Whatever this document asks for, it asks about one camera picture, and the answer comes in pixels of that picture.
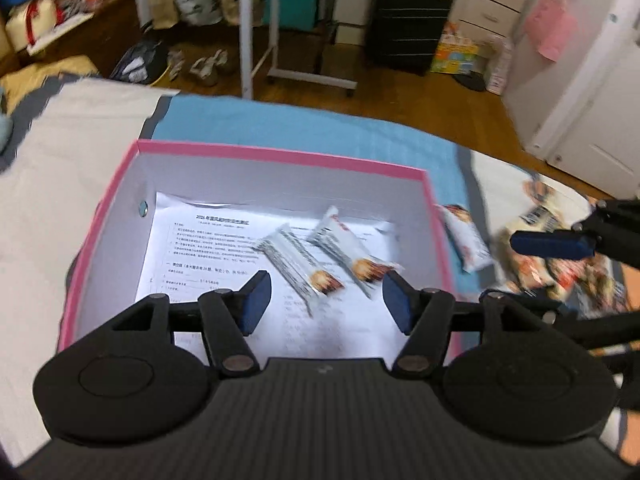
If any quail egg bag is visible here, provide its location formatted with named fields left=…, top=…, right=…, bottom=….
left=509, top=254, right=629, bottom=318

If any beige instant noodle packet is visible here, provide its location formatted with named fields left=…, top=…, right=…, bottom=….
left=496, top=179, right=610, bottom=300

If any pink storage box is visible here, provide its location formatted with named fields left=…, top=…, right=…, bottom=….
left=58, top=140, right=456, bottom=360

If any printed paper sheet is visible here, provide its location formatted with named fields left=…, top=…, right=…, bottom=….
left=137, top=193, right=406, bottom=363

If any small white snack bar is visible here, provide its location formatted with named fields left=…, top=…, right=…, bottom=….
left=437, top=204, right=494, bottom=273

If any white door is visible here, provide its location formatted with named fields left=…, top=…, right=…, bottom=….
left=529, top=44, right=640, bottom=201

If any pink bag on hook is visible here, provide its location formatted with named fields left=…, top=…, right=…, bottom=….
left=524, top=0, right=577, bottom=63

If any colourful gift box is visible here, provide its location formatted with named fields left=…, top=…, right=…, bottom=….
left=431, top=22, right=480, bottom=75

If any wooden rolling side table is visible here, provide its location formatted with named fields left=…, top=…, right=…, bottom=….
left=234, top=0, right=359, bottom=101

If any striped bedsheet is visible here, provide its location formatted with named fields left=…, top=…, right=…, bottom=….
left=0, top=74, right=640, bottom=466

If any black suitcase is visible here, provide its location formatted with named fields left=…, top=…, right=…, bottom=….
left=363, top=0, right=454, bottom=76

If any teal tote bag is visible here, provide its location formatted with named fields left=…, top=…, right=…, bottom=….
left=278, top=0, right=319, bottom=32

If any wooden nightstand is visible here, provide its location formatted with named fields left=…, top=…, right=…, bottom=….
left=1, top=0, right=142, bottom=77

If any cream gift box red ribbon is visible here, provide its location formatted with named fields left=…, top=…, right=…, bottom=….
left=6, top=0, right=64, bottom=52

